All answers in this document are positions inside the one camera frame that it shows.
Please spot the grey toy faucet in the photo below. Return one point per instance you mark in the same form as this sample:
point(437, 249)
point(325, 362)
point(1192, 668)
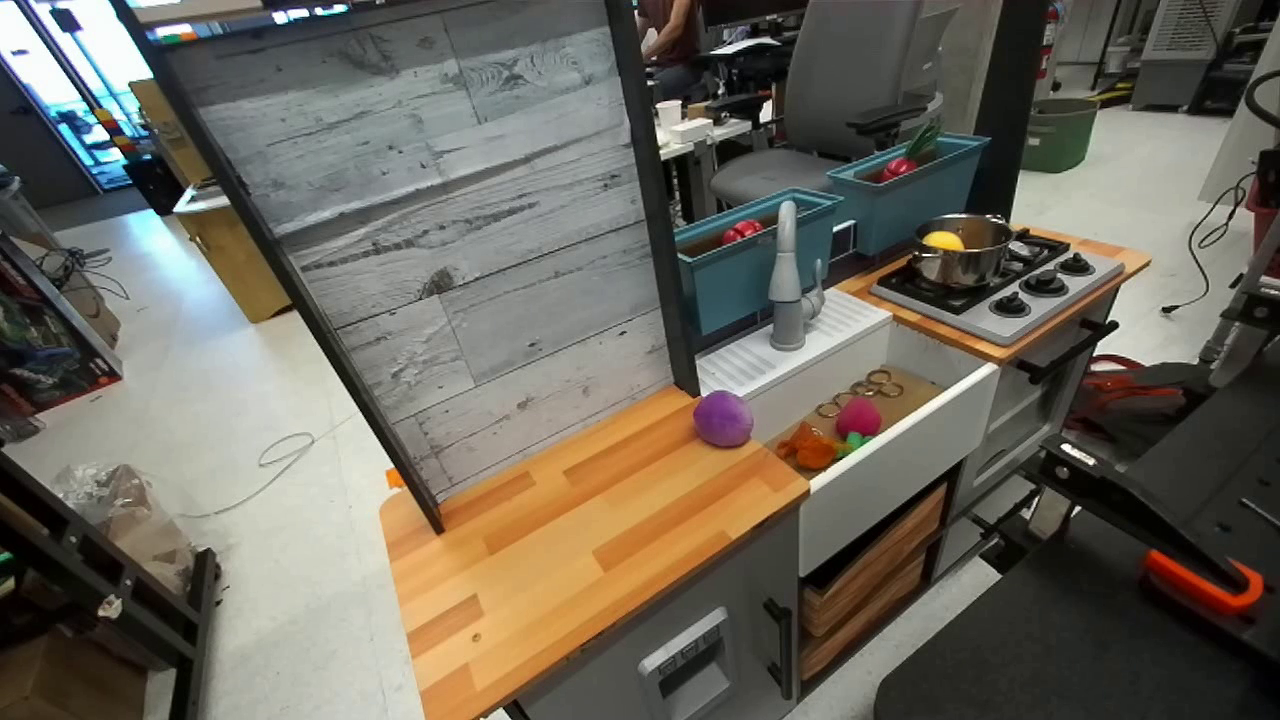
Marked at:
point(785, 299)

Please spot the teal planter bin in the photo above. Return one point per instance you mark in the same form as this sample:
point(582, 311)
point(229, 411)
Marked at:
point(734, 291)
point(923, 209)

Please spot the red toy radish with leaves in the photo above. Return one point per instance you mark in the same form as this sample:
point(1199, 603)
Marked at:
point(896, 168)

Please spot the yellow toy lemon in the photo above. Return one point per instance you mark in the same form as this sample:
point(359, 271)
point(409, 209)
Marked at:
point(940, 241)

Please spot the grey office chair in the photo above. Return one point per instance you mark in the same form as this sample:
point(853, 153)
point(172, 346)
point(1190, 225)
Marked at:
point(853, 65)

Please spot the grey wood backboard panel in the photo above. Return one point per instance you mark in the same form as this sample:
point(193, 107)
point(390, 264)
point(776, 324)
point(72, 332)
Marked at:
point(443, 200)

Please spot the wooden drawers under sink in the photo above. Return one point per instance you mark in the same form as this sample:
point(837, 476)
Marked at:
point(875, 573)

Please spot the purple toy eggplant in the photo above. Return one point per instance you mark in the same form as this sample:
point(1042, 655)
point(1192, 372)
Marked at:
point(725, 419)

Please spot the orange toy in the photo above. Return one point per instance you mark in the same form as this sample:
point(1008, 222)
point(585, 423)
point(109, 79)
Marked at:
point(805, 451)

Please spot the steel cooking pot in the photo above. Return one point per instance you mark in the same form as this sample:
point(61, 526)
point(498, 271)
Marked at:
point(987, 264)

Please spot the black storage shelf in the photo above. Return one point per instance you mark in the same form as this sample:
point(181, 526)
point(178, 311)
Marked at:
point(82, 584)

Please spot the pink toy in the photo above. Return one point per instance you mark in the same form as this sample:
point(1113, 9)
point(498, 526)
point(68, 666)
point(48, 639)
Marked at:
point(862, 419)

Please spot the small green toy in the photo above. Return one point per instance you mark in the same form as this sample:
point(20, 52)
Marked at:
point(859, 440)

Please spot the grey cabinet with white latch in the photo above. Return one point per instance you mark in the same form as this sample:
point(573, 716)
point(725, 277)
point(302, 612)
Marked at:
point(692, 641)

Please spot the green bin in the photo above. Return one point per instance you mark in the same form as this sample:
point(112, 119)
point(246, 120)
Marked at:
point(1061, 134)

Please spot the black metal frame post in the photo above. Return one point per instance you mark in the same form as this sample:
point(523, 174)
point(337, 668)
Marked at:
point(1008, 93)

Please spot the black stove knob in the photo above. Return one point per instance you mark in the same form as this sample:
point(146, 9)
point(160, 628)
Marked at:
point(1074, 264)
point(1045, 283)
point(1008, 305)

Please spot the grey toy oven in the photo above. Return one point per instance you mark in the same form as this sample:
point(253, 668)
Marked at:
point(1025, 426)

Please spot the grey toy stove top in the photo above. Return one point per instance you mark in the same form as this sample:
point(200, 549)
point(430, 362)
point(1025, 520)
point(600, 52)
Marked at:
point(1061, 311)

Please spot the long wooden counter top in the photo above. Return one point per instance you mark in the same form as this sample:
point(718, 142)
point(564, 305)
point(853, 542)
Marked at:
point(573, 560)

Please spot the white toy sink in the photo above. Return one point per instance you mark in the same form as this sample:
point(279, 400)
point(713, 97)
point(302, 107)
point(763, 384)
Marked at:
point(914, 455)

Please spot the wooden counter under stove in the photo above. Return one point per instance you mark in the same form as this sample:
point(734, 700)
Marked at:
point(1126, 262)

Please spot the red toy vegetable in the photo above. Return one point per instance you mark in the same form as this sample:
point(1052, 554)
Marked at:
point(743, 230)

